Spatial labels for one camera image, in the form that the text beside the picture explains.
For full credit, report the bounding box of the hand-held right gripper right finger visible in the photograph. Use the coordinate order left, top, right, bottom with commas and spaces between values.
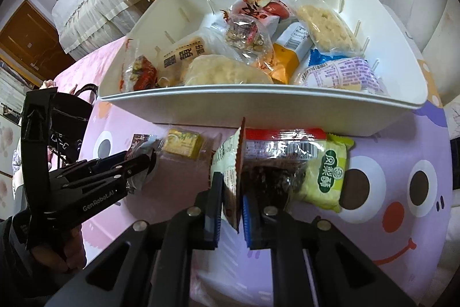
241, 195, 417, 307

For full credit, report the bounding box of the yellow pastry in clear wrapper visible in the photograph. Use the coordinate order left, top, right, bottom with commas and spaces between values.
158, 127, 205, 161

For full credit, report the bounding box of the pink purple cartoon blanket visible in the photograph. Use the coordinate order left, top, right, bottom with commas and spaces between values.
54, 3, 453, 307

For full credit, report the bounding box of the nut bar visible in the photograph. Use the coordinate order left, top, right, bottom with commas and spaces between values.
221, 10, 274, 66

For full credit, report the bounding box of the red dark snack packet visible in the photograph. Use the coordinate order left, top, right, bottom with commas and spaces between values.
120, 39, 159, 94

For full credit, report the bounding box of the brown wooden door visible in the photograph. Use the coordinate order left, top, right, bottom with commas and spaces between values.
0, 0, 76, 81

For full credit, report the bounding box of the white plastic storage bin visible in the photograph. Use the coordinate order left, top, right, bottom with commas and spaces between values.
96, 0, 429, 137

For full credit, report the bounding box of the clear bread packet yellow print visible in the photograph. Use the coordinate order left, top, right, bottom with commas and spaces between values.
156, 34, 216, 88

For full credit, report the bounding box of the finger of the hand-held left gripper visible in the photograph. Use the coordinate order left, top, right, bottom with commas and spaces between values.
124, 150, 157, 171
126, 163, 156, 190

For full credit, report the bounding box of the person's left hand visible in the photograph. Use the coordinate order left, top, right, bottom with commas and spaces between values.
30, 222, 87, 274

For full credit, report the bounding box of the green pastry packet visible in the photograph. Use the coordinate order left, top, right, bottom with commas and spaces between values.
298, 134, 354, 214

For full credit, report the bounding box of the brown snack packet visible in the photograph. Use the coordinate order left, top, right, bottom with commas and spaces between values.
126, 134, 168, 194

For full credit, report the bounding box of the red and white snack packet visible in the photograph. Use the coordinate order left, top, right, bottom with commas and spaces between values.
228, 0, 292, 38

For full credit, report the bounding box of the white and orange snack packet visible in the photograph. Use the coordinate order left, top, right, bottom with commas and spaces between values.
209, 118, 247, 234

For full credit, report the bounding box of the red-topped dark fruit packet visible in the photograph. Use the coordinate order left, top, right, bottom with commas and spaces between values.
241, 127, 327, 214

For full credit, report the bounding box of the purple and white snack packet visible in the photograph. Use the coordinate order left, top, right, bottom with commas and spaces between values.
291, 56, 389, 95

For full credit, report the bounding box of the rice cracker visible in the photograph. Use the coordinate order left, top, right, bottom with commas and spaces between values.
293, 0, 363, 54
181, 53, 275, 86

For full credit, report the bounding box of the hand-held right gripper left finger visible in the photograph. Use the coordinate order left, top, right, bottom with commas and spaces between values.
43, 172, 224, 307

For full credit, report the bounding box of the white wardrobe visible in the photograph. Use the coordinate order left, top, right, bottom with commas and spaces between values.
0, 70, 26, 207

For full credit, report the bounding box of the orange and silver snack packet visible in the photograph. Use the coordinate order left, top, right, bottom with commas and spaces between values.
259, 21, 313, 85

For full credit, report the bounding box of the blue and white snack packet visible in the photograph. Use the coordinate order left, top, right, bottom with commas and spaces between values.
307, 48, 351, 68

